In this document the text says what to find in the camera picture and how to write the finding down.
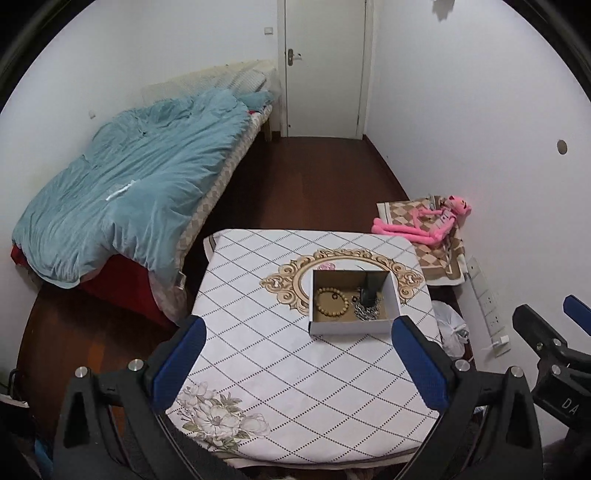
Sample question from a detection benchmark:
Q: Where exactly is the black fitness band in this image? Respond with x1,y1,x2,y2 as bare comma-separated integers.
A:
359,271,386,308

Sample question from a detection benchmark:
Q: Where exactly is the chunky silver chain bracelet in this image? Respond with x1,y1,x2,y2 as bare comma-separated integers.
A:
351,297,382,322

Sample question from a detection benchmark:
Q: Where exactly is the wooden bead bracelet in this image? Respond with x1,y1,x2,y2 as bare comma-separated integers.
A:
314,286,351,319

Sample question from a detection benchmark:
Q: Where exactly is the white charger plug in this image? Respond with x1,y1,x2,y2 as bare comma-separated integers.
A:
485,335,510,350

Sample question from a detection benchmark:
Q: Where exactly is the white power strip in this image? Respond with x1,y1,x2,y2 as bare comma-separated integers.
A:
467,257,511,358

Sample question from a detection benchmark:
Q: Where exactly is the white plastic bag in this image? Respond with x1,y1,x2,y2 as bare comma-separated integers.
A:
433,300,470,360

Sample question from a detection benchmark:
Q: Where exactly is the pink panther plush toy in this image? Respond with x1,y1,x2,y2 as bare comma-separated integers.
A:
370,195,472,246

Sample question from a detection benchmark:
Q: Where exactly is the white diamond pattern tablecloth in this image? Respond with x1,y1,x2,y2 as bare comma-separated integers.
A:
167,229,440,467

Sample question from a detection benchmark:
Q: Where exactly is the white cardboard box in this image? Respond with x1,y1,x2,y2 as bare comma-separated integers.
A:
308,270,402,336

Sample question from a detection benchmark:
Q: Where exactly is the bed with checkered mattress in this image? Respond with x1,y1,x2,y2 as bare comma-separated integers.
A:
11,60,281,324

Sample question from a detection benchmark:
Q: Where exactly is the teal blue duvet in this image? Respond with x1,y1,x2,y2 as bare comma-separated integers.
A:
12,89,273,289

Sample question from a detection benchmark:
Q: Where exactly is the white door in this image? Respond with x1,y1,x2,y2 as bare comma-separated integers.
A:
277,1,375,140

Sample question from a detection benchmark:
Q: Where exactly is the white pillow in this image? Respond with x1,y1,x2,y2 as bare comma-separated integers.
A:
140,60,281,106

